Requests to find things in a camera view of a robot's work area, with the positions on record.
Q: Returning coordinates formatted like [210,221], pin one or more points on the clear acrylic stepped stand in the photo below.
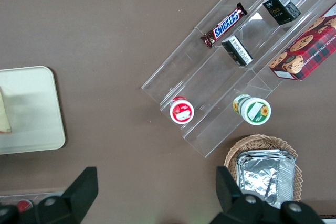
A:
[204,77]

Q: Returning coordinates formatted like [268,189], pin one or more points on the red cola bottle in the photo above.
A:
[25,205]

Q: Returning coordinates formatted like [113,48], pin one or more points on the small black carton box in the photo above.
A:
[281,9]
[237,51]

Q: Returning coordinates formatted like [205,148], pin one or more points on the green lid white cup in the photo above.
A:
[254,110]

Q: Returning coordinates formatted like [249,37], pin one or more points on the clear acrylic bottle rack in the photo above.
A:
[39,194]

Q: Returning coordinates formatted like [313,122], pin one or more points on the red plaid cookie box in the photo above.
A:
[312,51]

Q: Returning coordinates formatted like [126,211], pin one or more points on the triangular sandwich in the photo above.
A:
[4,113]

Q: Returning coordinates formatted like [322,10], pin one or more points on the red lid white cup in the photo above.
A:
[181,110]

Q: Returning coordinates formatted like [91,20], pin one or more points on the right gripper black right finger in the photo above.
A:
[244,211]

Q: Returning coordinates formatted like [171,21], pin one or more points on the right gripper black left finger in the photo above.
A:
[71,205]

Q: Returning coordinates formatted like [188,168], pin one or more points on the beige plastic serving tray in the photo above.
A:
[34,108]

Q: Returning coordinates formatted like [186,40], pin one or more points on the Snickers chocolate bar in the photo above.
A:
[225,26]

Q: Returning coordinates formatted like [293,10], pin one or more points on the light wicker basket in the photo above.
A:
[262,142]

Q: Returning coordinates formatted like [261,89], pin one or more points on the stack of foil trays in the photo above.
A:
[262,174]

